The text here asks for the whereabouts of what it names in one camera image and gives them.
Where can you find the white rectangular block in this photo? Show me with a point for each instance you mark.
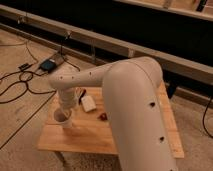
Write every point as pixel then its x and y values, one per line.
pixel 88 103

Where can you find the red brown oblong object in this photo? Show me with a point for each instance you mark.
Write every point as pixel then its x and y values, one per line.
pixel 103 117

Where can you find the dark brown chocolate bar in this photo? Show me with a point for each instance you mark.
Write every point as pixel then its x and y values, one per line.
pixel 80 93

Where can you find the wooden table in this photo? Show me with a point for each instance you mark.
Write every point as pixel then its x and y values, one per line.
pixel 91 135

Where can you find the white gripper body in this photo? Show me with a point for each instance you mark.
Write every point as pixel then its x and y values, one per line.
pixel 67 100

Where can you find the blue power adapter box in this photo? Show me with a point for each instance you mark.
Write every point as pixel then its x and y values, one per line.
pixel 47 65

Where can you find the white ceramic cup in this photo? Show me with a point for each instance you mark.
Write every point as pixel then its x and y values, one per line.
pixel 61 119

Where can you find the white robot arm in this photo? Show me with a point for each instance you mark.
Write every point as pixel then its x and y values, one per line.
pixel 129 91

